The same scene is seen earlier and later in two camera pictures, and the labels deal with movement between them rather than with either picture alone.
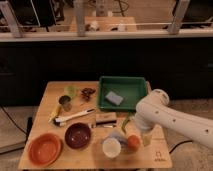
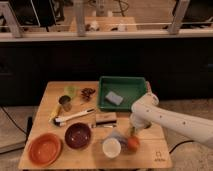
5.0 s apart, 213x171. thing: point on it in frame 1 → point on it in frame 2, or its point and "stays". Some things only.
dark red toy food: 86,92 stays
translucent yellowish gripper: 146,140 → 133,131
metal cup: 65,101 stays
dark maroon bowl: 77,135 stays
